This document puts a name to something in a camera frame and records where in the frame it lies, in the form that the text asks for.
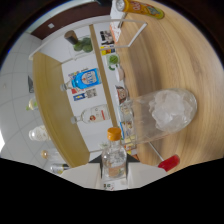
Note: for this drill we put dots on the small red liquid bottle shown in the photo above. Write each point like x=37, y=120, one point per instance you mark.
x=168, y=163

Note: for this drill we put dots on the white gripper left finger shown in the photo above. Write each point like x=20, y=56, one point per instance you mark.
x=83, y=173

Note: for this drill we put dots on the yellow drink can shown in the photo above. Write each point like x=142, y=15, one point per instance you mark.
x=143, y=8

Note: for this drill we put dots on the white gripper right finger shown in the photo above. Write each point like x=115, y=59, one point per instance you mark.
x=145, y=171

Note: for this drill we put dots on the clear bottle green cap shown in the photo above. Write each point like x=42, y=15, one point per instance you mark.
x=32, y=105

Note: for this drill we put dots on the dark brown grinder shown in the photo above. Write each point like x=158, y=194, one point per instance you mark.
x=70, y=36

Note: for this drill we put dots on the glass of limes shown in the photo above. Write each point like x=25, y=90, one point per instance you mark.
x=85, y=45

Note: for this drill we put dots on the blue liquid bottle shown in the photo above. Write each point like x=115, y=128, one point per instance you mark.
x=86, y=79

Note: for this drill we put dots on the clear bottle red label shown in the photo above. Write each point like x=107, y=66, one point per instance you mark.
x=95, y=114

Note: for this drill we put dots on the glass jar cork lid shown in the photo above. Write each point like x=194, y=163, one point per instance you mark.
x=48, y=154

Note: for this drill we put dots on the white wooden two-tier shelf rack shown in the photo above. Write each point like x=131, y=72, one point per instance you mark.
x=56, y=110

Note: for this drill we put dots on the tall black yellow can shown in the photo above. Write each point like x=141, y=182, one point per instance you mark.
x=60, y=168

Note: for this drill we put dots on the clear bottle orange cap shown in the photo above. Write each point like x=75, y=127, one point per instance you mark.
x=114, y=160

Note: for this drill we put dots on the clear glass with ice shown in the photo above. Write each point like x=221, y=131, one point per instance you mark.
x=166, y=111

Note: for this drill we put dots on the brown door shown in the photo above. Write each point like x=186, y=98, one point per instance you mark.
x=66, y=21

